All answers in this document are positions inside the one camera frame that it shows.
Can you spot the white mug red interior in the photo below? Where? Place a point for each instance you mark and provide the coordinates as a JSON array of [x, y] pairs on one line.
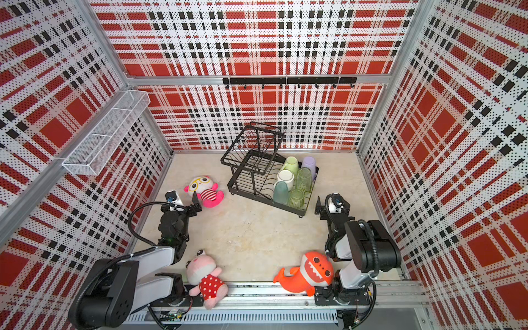
[[287, 177]]

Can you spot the pink bear plush toy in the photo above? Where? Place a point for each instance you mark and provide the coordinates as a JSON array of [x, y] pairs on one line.
[[203, 273]]

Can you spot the black wire dish rack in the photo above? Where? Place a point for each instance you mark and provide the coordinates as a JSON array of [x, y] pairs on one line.
[[255, 163]]

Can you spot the white mug green handle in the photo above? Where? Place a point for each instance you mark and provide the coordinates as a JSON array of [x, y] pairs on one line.
[[291, 164]]

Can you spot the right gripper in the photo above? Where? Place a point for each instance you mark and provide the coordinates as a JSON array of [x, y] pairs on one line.
[[319, 207]]

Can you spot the black wall hook rail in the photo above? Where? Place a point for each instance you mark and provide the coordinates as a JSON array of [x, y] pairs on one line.
[[306, 80]]

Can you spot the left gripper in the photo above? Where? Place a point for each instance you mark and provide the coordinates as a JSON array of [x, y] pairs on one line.
[[190, 209]]

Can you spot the white wire wall basket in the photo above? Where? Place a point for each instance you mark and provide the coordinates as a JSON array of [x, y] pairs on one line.
[[94, 151]]

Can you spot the lavender plastic cup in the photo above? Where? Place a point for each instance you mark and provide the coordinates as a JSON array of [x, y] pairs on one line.
[[310, 163]]

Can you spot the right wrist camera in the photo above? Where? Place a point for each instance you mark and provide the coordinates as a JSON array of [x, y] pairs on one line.
[[334, 203]]

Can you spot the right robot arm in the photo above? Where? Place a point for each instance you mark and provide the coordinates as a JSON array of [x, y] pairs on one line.
[[367, 247]]

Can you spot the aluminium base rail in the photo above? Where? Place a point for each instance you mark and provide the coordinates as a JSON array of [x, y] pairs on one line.
[[397, 305]]

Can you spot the yellow pink owl plush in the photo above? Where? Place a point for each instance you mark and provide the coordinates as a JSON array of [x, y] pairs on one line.
[[207, 191]]

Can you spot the tall green glass cup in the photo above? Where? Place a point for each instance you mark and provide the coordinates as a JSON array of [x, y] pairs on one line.
[[304, 180]]

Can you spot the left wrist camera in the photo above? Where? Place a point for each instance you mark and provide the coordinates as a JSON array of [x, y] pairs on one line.
[[173, 198]]

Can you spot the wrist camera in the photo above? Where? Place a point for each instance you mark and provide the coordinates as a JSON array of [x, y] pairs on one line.
[[334, 203], [173, 198]]

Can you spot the teal glass cup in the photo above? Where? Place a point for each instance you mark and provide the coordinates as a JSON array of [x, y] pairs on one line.
[[281, 193]]

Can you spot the red shark plush toy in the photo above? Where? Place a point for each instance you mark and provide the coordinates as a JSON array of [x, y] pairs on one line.
[[314, 271]]

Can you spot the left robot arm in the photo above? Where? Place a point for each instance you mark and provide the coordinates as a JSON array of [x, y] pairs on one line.
[[118, 287]]

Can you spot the short green glass cup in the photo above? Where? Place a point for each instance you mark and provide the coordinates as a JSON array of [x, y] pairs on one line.
[[296, 199]]

